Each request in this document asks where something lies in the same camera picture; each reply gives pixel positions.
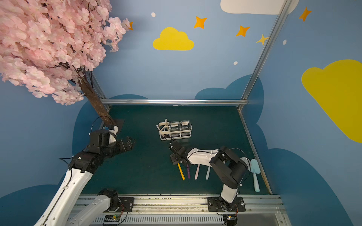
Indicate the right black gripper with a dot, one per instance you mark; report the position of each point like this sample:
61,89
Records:
175,151

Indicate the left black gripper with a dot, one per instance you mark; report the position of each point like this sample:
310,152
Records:
124,144

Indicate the yellow toothbrush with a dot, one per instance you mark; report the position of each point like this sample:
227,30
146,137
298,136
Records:
181,171

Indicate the purple toothbrush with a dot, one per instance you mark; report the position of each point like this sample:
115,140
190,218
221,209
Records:
188,172

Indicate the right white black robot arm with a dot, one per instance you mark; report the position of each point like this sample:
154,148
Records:
230,169

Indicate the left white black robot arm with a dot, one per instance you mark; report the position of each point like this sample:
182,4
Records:
80,170

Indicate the light pink toothbrush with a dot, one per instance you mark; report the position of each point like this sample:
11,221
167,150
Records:
197,172

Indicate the white toothbrush holder rack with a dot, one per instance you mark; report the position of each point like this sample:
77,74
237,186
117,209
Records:
177,130

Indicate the pale white toothbrush right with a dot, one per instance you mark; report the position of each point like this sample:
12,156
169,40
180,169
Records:
208,172

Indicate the small metal can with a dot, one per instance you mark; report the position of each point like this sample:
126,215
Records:
247,162

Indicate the light blue brush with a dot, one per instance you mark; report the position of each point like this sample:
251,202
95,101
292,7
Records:
255,170

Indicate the left green circuit board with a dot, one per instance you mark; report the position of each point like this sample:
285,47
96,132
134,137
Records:
111,220

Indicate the green circuit board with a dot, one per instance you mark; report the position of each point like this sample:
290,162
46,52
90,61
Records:
229,220
111,220

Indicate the right green circuit board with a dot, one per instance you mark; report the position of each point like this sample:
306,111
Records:
229,220

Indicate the pink cherry blossom tree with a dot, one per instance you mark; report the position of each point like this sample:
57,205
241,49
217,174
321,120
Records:
52,47

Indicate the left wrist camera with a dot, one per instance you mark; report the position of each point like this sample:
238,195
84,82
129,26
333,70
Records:
113,134

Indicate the tree base plate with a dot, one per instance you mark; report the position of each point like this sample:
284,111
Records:
118,122

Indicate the aluminium frame back bar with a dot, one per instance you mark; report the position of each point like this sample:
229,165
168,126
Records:
173,102

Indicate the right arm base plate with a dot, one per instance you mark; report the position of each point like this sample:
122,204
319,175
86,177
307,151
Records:
217,204

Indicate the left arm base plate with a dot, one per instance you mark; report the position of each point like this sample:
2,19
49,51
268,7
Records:
128,204

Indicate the aluminium frame upright post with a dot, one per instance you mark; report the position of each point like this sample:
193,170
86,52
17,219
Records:
280,20

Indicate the aluminium rail front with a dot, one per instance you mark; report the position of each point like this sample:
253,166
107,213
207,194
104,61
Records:
168,210

